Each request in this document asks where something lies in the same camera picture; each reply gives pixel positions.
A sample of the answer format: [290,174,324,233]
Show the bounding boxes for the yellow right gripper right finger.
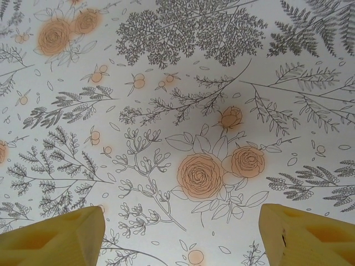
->
[259,203,355,266]

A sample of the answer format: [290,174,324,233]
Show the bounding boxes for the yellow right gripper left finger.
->
[0,205,107,266]

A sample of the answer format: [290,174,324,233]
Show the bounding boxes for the floral printed table cover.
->
[0,0,355,266]

